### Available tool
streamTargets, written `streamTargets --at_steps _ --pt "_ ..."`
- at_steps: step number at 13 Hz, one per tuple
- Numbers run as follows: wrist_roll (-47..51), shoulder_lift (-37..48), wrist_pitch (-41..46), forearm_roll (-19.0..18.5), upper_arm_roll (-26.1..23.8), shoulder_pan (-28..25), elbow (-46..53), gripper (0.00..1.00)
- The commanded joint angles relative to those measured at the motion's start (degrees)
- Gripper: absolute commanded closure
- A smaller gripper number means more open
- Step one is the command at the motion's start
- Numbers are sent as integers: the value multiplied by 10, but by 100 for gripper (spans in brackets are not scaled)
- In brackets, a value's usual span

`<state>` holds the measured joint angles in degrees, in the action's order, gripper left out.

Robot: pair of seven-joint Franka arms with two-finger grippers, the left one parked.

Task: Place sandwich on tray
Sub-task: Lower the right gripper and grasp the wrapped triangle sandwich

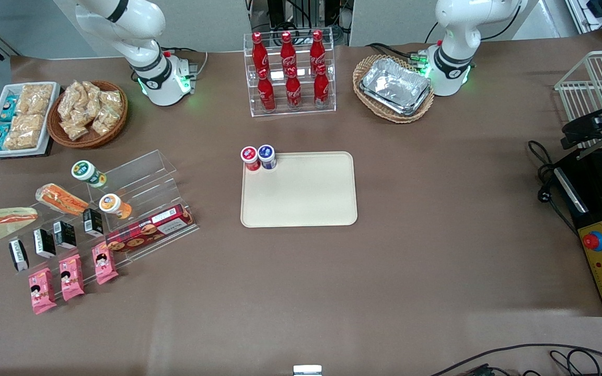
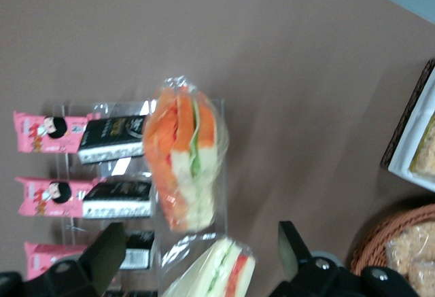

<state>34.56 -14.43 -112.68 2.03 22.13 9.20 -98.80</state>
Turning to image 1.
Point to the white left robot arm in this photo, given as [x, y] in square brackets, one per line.
[458, 31]

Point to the small black carton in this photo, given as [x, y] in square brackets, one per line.
[45, 243]
[19, 256]
[93, 222]
[65, 235]

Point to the red cola bottle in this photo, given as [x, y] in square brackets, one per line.
[288, 51]
[293, 92]
[259, 52]
[321, 90]
[266, 94]
[317, 49]

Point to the black sealing machine yellow panel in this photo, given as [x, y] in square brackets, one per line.
[593, 188]

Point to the beige plastic serving tray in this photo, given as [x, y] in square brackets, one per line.
[301, 193]

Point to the clear bag of snacks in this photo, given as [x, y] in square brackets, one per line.
[92, 96]
[75, 129]
[70, 102]
[105, 121]
[112, 100]

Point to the blue capped small bottle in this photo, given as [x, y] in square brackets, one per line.
[266, 155]

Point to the green capped drink bottle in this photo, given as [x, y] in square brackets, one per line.
[87, 173]

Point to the triangle sandwich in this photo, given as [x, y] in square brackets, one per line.
[60, 199]
[3, 218]

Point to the round dark wicker basket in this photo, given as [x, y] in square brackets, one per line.
[92, 140]

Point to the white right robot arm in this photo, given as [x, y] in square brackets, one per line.
[123, 26]

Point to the small silver metal block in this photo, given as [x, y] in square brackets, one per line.
[307, 370]

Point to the pink snack packet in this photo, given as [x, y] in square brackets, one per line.
[42, 291]
[71, 278]
[105, 263]

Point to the teal snack packet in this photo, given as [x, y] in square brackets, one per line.
[0, 137]
[8, 107]

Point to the wrapped crispy rice snack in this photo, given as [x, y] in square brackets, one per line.
[34, 98]
[24, 130]

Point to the red cookie box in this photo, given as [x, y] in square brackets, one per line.
[149, 230]

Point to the stacked aluminium foil trays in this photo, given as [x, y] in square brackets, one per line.
[395, 86]

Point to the white rectangular plastic tray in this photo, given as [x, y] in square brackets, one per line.
[50, 120]

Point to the aluminium frame shelf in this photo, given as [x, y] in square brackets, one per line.
[599, 10]

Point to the orange capped drink bottle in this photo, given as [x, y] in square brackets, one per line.
[113, 204]

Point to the red capped small bottle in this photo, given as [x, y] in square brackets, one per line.
[250, 156]

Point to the clear acrylic bottle rack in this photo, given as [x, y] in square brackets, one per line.
[306, 110]

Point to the black equipment rack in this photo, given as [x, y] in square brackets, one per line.
[290, 13]

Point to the clear acrylic stepped display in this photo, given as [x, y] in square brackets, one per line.
[19, 230]
[144, 177]

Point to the oval light wicker basket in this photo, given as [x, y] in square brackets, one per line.
[363, 73]

